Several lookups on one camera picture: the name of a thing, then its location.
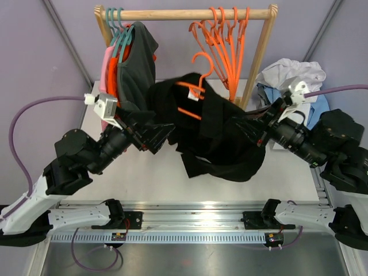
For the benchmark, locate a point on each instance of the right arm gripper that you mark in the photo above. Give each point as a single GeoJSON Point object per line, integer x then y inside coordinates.
{"type": "Point", "coordinates": [272, 115]}

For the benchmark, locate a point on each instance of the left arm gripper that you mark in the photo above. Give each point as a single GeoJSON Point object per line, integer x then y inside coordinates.
{"type": "Point", "coordinates": [154, 135]}

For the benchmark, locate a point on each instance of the black shirt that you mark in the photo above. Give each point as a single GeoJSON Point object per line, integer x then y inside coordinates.
{"type": "Point", "coordinates": [214, 145]}

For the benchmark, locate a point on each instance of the white shirt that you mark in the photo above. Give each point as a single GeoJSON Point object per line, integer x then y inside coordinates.
{"type": "Point", "coordinates": [271, 79]}

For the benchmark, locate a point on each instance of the orange hanger of black shirt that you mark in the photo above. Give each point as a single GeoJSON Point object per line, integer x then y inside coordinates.
{"type": "Point", "coordinates": [195, 91]}

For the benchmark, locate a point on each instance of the orange hanger of white shirt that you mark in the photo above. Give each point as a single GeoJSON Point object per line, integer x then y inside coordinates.
{"type": "Point", "coordinates": [205, 27]}

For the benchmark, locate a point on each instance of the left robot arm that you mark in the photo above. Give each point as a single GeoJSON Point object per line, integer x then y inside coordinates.
{"type": "Point", "coordinates": [31, 219]}

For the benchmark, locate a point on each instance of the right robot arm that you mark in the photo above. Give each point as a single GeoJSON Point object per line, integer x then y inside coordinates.
{"type": "Point", "coordinates": [333, 143]}

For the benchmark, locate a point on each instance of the blue shirt pile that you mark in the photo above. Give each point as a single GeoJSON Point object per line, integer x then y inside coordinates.
{"type": "Point", "coordinates": [312, 110]}

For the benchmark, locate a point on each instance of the dark grey shirt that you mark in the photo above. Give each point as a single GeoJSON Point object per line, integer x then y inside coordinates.
{"type": "Point", "coordinates": [143, 42]}

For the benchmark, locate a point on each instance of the orange shirt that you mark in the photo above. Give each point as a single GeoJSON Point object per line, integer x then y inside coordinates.
{"type": "Point", "coordinates": [113, 77]}

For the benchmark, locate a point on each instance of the pink shirt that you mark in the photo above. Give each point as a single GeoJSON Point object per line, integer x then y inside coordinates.
{"type": "Point", "coordinates": [104, 69]}

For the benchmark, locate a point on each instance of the teal hanger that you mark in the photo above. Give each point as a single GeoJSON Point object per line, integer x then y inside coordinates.
{"type": "Point", "coordinates": [116, 23]}
{"type": "Point", "coordinates": [124, 39]}
{"type": "Point", "coordinates": [111, 24]}

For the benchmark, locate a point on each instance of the wooden clothes rack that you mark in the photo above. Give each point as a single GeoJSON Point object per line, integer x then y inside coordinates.
{"type": "Point", "coordinates": [268, 17]}

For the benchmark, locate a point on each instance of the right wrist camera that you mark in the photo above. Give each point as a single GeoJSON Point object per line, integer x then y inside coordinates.
{"type": "Point", "coordinates": [293, 93]}

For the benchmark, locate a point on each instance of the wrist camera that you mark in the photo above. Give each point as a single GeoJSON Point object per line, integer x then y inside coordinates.
{"type": "Point", "coordinates": [104, 106]}
{"type": "Point", "coordinates": [293, 93]}

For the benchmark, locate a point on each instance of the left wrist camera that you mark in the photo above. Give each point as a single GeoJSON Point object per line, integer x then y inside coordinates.
{"type": "Point", "coordinates": [104, 106]}

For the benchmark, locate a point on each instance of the aluminium rail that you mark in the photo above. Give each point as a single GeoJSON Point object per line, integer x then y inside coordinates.
{"type": "Point", "coordinates": [210, 217]}

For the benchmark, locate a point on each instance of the white cable duct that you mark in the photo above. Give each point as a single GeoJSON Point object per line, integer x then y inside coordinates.
{"type": "Point", "coordinates": [161, 237]}

